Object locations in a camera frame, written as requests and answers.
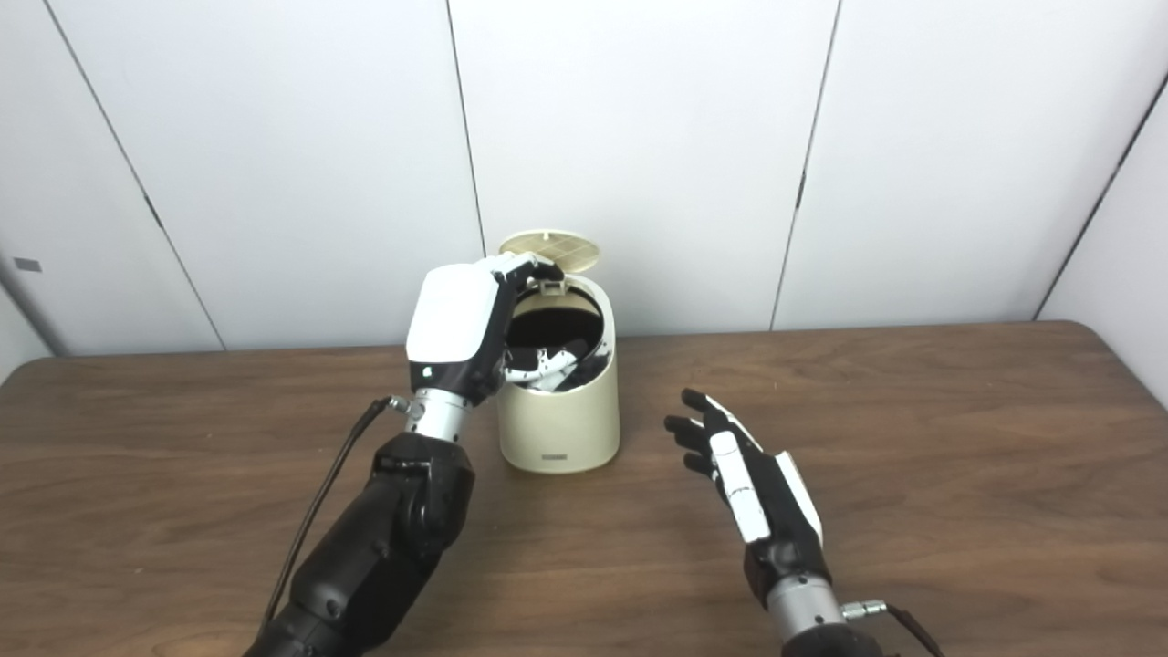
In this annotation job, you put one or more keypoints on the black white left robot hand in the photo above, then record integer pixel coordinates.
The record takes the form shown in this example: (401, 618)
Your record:
(452, 319)

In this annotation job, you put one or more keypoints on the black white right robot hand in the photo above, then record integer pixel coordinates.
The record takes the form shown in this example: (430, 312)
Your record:
(776, 511)

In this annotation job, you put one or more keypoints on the cream round bin lid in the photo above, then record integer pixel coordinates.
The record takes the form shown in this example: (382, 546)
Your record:
(550, 246)

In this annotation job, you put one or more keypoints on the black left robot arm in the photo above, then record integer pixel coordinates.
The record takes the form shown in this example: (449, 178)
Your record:
(383, 538)

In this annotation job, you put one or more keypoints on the cream-colored bin body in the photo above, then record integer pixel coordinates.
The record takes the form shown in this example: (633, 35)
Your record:
(557, 420)

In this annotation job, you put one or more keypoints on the small grey wall sticker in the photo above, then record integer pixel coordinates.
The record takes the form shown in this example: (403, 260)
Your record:
(27, 265)

